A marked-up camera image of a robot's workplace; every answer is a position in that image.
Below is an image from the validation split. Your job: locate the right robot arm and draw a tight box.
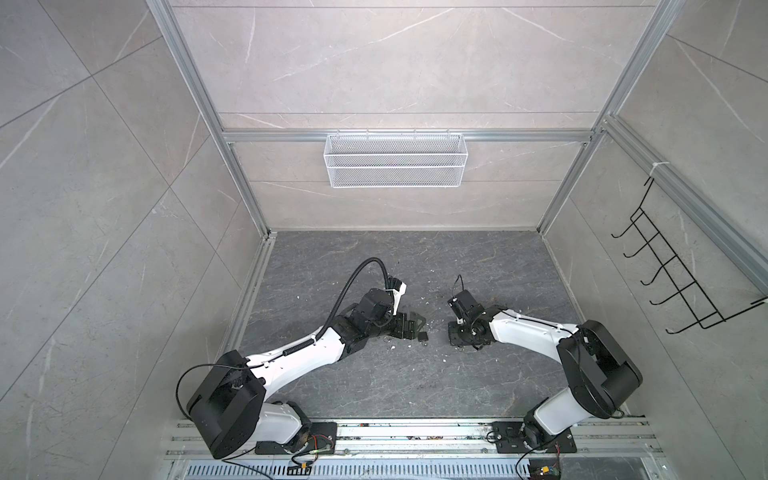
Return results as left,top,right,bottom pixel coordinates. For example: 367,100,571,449
448,290,643,450

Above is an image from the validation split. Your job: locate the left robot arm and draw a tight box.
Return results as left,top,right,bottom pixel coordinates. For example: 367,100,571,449
186,286,428,460

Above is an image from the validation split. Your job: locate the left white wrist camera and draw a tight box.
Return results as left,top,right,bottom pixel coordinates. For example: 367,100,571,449
386,276,407,316

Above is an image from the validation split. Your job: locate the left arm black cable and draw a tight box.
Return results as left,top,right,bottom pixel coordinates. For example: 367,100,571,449
314,257,391,340

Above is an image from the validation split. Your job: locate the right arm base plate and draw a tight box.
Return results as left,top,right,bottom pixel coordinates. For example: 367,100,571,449
485,421,577,454

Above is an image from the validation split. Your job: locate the aluminium front rail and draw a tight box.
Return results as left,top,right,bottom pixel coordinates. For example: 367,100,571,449
155,416,676,479

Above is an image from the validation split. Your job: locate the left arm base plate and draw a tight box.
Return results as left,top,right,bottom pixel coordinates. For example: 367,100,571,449
254,421,338,455

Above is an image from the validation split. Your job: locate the white wire mesh basket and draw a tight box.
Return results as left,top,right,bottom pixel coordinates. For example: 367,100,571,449
323,133,469,188

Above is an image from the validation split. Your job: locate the black wire hook rack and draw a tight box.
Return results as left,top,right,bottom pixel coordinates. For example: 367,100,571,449
611,177,767,335

